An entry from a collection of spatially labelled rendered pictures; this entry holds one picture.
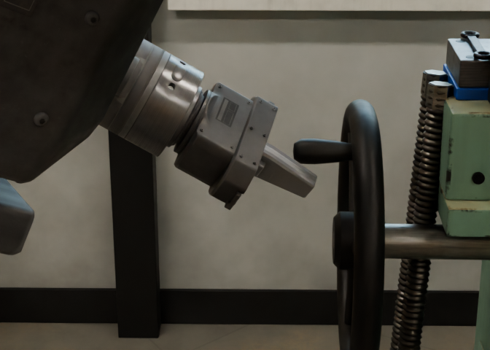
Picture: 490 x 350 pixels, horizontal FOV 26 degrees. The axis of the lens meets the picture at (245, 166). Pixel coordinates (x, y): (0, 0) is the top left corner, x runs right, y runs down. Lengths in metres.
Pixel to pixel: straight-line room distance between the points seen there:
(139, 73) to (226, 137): 0.10
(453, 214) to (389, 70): 1.34
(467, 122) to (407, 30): 1.32
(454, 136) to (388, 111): 1.36
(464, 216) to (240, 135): 0.24
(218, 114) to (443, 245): 0.28
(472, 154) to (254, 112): 0.22
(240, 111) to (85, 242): 1.57
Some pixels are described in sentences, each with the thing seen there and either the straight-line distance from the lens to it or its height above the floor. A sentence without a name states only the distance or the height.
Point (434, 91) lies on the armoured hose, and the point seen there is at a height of 0.97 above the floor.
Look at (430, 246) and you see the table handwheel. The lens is 1.09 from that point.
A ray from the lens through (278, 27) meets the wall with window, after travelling 2.31.
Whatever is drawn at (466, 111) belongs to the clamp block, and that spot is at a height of 0.96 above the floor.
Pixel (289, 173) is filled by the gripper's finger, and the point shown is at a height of 0.92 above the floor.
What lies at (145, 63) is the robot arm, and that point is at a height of 1.02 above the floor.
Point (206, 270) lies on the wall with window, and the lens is 2.52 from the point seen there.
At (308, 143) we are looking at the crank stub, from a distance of 1.01.
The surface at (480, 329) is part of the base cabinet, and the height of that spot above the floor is 0.60.
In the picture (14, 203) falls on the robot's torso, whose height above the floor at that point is 1.03.
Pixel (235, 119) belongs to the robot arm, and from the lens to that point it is 0.97.
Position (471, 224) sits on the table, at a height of 0.85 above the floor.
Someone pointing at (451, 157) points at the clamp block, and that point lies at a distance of 1.04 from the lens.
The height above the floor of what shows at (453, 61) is 0.99.
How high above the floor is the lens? 1.28
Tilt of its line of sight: 21 degrees down
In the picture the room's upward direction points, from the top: straight up
